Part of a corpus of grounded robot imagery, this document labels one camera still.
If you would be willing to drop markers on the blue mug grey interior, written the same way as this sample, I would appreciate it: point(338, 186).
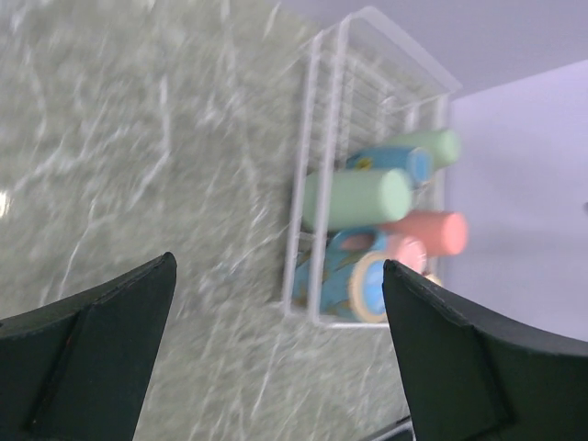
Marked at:
point(416, 162)

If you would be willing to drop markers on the pink faceted mug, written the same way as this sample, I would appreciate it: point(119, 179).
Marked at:
point(407, 250)

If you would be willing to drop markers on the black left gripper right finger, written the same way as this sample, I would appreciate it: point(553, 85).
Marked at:
point(470, 373)

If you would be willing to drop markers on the coral pink tumbler cup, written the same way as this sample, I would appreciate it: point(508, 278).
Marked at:
point(441, 232)

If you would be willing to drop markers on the steel and brown cup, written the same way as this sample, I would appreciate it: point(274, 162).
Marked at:
point(433, 278)

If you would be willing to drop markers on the small green cup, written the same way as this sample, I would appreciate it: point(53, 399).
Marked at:
point(444, 145)

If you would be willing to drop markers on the blue butterfly mug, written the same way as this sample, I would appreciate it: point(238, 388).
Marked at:
point(352, 275)

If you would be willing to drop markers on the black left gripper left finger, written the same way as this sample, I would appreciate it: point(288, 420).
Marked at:
point(79, 368)

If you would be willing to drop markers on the green tumbler cup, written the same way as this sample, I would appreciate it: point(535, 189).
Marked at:
point(368, 197)

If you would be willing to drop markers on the white wire dish rack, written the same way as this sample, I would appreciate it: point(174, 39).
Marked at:
point(366, 80)

